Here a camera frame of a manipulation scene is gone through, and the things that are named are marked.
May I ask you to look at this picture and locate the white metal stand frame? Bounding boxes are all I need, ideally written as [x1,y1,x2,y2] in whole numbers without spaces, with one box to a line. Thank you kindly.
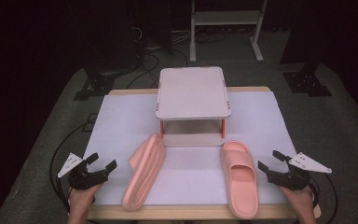
[189,0,269,63]

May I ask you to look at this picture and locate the black stand base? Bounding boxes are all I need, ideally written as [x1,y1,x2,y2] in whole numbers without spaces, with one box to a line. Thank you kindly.
[73,69,117,101]
[282,63,333,97]

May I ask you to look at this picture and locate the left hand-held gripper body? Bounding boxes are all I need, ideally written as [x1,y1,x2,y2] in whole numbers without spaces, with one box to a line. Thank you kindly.
[57,152,110,191]

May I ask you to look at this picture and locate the person's left hand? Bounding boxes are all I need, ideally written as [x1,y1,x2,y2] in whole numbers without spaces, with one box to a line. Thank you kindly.
[69,184,103,216]

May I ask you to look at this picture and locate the tangle of black cables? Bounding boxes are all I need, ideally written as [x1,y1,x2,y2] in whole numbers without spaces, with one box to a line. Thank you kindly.
[125,26,190,90]

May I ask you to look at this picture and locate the person's right hand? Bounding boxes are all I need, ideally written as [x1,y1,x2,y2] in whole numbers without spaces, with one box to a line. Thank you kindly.
[279,186,316,216]

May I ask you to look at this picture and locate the hand-held gripper cable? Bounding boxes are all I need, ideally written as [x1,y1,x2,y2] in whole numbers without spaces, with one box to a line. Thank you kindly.
[55,176,74,215]
[309,172,339,224]

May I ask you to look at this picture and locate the white table mat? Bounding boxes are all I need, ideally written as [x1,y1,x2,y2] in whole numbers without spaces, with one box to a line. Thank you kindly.
[81,91,297,206]

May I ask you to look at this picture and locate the pink rubber slipper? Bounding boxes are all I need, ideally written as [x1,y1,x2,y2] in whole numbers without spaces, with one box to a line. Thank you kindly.
[121,133,166,213]
[220,140,259,219]

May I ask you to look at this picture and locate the right hand-held gripper cable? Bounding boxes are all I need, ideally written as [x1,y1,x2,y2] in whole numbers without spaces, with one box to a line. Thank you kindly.
[309,172,339,224]

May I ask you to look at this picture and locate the left hand-held gripper cable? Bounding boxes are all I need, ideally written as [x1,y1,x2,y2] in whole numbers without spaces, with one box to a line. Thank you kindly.
[55,176,74,215]

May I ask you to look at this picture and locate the wooden table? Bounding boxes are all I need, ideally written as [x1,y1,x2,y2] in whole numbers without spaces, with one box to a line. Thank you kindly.
[88,86,322,221]

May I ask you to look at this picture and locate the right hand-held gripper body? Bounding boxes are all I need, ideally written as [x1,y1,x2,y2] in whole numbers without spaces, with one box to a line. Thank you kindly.
[267,151,333,191]

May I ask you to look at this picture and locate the thin black cable loop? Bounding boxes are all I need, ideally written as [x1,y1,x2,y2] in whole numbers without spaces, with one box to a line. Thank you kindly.
[49,122,90,194]

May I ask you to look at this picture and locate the white shoe rack orange posts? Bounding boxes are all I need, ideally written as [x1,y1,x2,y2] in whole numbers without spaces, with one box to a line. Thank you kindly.
[155,65,232,147]

